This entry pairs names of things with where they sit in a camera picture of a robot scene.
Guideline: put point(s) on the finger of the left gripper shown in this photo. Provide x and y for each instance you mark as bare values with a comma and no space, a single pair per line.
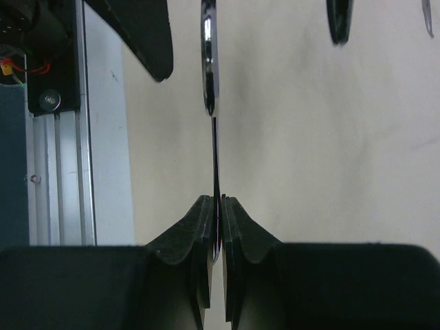
339,14

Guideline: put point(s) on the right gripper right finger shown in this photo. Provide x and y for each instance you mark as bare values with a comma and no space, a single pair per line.
270,284

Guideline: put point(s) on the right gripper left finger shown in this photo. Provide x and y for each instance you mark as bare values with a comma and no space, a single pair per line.
162,285

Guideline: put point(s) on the steel surgical forceps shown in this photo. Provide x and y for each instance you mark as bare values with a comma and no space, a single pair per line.
427,14

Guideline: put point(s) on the steel surgical scissors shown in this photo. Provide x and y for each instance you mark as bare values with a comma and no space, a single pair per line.
210,78

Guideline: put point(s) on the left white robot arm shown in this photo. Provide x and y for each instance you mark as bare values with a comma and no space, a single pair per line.
142,25

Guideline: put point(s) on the front aluminium rail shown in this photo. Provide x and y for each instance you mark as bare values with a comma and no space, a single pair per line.
59,169

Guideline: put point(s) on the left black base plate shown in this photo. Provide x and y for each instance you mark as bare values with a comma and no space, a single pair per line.
51,82

